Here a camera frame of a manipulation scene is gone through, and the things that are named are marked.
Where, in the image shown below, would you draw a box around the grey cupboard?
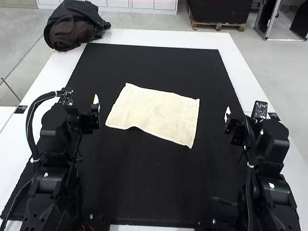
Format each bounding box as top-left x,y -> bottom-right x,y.
35,0 -> 179,12

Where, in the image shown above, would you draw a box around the black bag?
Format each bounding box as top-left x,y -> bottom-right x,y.
43,0 -> 112,52

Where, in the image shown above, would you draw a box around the metal frame cart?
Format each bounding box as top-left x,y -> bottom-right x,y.
253,0 -> 308,42

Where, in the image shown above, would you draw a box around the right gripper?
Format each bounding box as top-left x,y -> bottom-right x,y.
223,106 -> 249,146

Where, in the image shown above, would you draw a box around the black cable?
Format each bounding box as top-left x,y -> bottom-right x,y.
242,115 -> 257,170
25,90 -> 64,165

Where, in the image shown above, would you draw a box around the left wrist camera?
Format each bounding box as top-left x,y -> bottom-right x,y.
57,88 -> 74,107

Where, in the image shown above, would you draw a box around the pale towel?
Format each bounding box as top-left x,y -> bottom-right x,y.
105,82 -> 201,150

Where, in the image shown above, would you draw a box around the black crate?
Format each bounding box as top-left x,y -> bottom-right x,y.
186,0 -> 257,25

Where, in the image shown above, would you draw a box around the wooden pallet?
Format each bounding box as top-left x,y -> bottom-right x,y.
187,4 -> 247,32

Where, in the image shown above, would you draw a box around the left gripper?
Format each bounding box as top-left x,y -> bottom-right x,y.
78,93 -> 101,135

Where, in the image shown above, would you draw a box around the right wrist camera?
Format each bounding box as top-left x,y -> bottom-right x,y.
251,100 -> 269,120

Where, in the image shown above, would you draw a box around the black mat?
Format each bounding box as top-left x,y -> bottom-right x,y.
0,42 -> 251,223

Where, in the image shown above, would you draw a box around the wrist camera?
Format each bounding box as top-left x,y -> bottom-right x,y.
251,100 -> 269,120
57,88 -> 74,107

